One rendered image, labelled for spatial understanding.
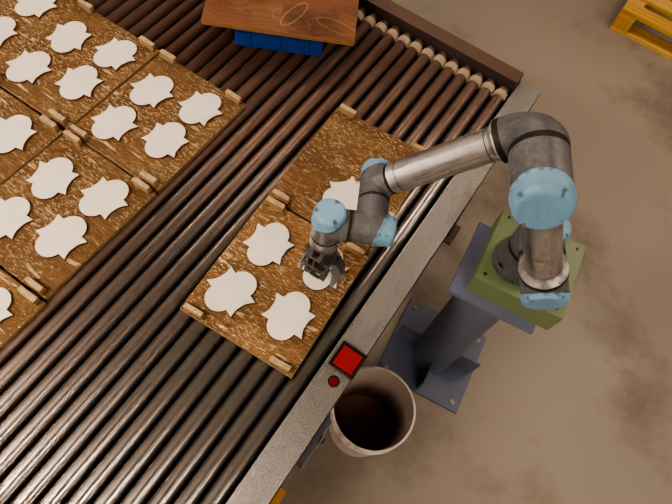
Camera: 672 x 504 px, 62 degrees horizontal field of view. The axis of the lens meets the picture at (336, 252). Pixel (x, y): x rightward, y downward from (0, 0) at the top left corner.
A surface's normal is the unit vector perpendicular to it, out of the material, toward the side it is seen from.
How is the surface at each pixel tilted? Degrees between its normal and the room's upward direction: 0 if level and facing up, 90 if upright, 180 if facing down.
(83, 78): 0
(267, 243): 0
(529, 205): 82
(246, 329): 0
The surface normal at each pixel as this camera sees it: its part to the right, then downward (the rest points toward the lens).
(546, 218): -0.15, 0.80
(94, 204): 0.11, -0.44
